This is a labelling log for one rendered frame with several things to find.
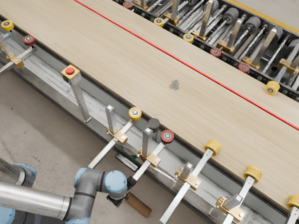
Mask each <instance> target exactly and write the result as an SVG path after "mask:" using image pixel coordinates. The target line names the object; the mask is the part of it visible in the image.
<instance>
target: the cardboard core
mask: <svg viewBox="0 0 299 224"><path fill-rule="evenodd" d="M128 197H129V198H128V200H125V201H126V202H127V203H128V204H130V205H131V206H132V207H133V208H134V209H136V210H137V211H138V212H139V213H141V214H142V215H143V216H144V217H145V218H147V217H148V216H149V215H150V213H151V212H152V209H150V208H149V207H148V206H147V205H145V204H144V203H143V202H142V201H140V200H139V199H138V198H137V197H136V196H134V195H133V194H132V193H131V192H129V193H128Z"/></svg>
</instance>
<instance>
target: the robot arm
mask: <svg viewBox="0 0 299 224"><path fill-rule="evenodd" d="M36 175H37V172H36V170H35V169H34V168H32V167H30V166H28V165H25V164H21V163H15V164H12V165H11V164H9V163H8V162H6V161H5V160H3V159H2V158H0V224H34V223H35V219H36V214H39V215H43V216H49V217H53V218H58V219H61V220H64V221H66V222H65V224H89V220H90V218H91V213H92V209H93V205H94V201H95V197H96V194H97V192H103V193H108V196H107V197H106V198H107V200H108V199H109V200H110V201H111V202H112V203H113V204H114V205H115V206H116V207H117V208H118V207H119V206H120V205H121V203H122V201H123V200H128V198H129V197H128V194H127V191H128V190H130V189H131V188H132V187H133V186H134V185H135V184H136V182H137V181H136V180H135V179H134V178H133V177H132V176H130V177H129V178H127V179H126V177H125V175H124V174H123V173H122V172H120V171H111V172H106V171H101V170H96V169H90V168H80V169H79V170H78V172H77V174H76V176H75V180H74V183H73V185H74V188H75V189H76V190H75V193H74V196H73V197H69V196H68V197H66V196H61V195H58V194H54V193H50V192H45V191H42V190H38V189H33V188H32V186H33V183H34V181H35V179H36Z"/></svg>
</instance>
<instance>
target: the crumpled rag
mask: <svg viewBox="0 0 299 224"><path fill-rule="evenodd" d="M179 87H180V86H179V83H178V80H175V81H172V83H171V84H170V85H169V88H170V89H174V90H178V89H179Z"/></svg>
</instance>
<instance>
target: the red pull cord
mask: <svg viewBox="0 0 299 224"><path fill-rule="evenodd" d="M74 1H76V2H78V3H79V4H81V5H83V6H85V7H86V8H88V9H90V10H91V11H93V12H95V13H96V14H98V15H100V16H102V17H104V18H105V19H107V20H109V21H110V22H112V23H114V24H115V25H117V26H119V27H121V28H122V29H124V30H126V31H128V32H129V33H131V34H133V35H134V36H136V37H138V38H139V39H141V40H143V41H145V42H147V43H148V44H150V45H152V46H153V47H155V48H157V49H158V50H160V51H162V52H164V53H165V54H167V55H169V56H170V57H172V58H174V59H176V60H177V61H179V62H181V63H183V64H184V65H186V66H188V67H189V68H191V69H193V70H195V71H196V72H198V73H200V74H202V75H203V76H205V77H207V78H208V79H210V80H212V81H213V82H215V83H217V84H219V85H221V86H222V87H224V88H226V89H227V90H229V91H231V92H232V93H234V94H236V95H238V96H239V97H241V98H243V99H245V100H246V101H248V102H250V103H251V104H253V105H255V106H256V107H258V108H260V109H262V110H263V111H265V112H267V113H269V114H270V115H272V116H274V117H275V118H277V119H279V120H281V121H282V122H284V123H286V124H288V125H289V126H291V127H293V128H294V129H296V130H298V131H299V128H298V127H297V126H295V125H293V124H291V123H290V122H288V121H286V120H285V119H283V118H281V117H279V116H278V115H276V114H274V113H272V112H271V111H269V110H267V109H265V108H264V107H262V106H260V105H259V104H257V103H255V102H253V101H251V100H250V99H248V98H246V97H245V96H243V95H241V94H240V93H238V92H236V91H234V90H233V89H231V88H229V87H227V86H226V85H224V84H222V83H220V82H219V81H217V80H215V79H214V78H212V77H210V76H208V75H207V74H205V73H203V72H201V71H200V70H198V69H196V68H194V67H193V66H191V65H189V64H188V63H186V62H184V61H182V60H181V59H179V58H177V57H175V56H174V55H172V54H170V53H168V52H167V51H165V50H163V49H162V48H160V47H158V46H156V45H154V44H153V43H151V42H149V41H148V40H146V39H144V38H143V37H141V36H139V35H137V34H136V33H134V32H132V31H130V30H129V29H127V28H125V27H123V26H122V25H120V24H118V23H117V22H115V21H113V20H111V19H110V18H108V17H106V16H104V15H103V14H101V13H99V12H97V11H96V10H94V9H92V8H91V7H89V6H87V5H85V4H84V3H82V2H80V1H78V0H74Z"/></svg>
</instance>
